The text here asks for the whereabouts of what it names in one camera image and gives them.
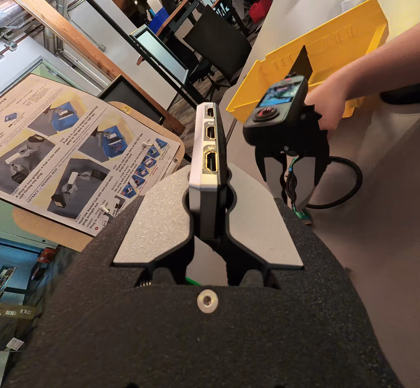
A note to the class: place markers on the dark bin divider panel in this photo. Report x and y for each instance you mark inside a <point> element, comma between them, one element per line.
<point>302,66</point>

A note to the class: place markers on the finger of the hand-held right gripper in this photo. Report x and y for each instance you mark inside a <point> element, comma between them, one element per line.
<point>266,168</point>
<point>315,174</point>

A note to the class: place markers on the person's right hand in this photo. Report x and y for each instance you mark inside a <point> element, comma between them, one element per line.
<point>328,102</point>

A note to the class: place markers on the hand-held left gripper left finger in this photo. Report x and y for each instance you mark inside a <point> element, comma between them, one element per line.
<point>154,230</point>

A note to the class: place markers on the person's right forearm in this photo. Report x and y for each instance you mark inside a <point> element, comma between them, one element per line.
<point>387,59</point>

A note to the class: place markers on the yellow plastic bin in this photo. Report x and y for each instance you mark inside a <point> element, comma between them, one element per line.
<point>335,40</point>

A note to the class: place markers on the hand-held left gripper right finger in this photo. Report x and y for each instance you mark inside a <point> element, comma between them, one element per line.
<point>262,230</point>

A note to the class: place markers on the silver port hub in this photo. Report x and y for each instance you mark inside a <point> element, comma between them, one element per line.
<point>208,191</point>

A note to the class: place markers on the instruction sheet on stand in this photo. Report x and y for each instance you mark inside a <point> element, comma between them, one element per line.
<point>39,230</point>

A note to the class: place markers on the printed instruction sheet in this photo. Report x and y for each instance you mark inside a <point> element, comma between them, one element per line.
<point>79,151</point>

